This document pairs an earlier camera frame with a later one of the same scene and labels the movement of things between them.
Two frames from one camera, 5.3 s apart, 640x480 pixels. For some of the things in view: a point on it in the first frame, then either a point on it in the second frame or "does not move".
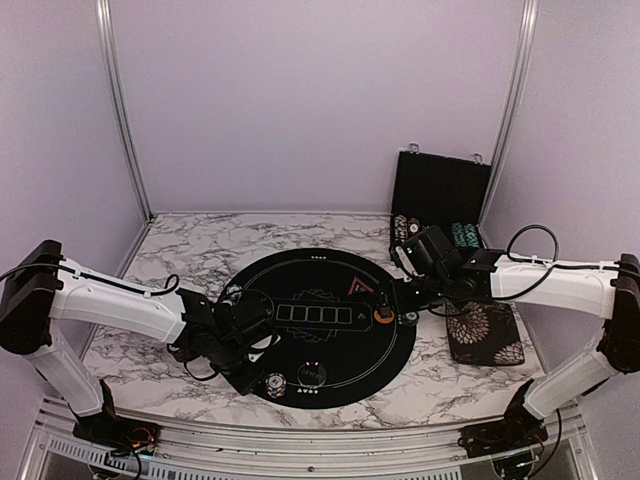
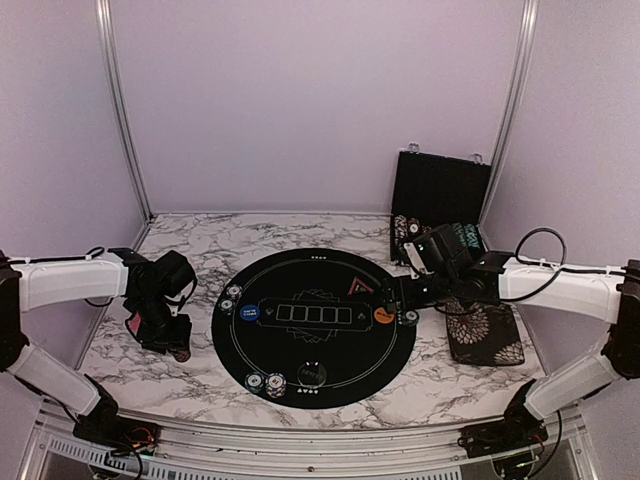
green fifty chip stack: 411,318 does not move
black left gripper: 244,384 to 178,339
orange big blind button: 382,320 does not move
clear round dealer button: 311,375 does not move
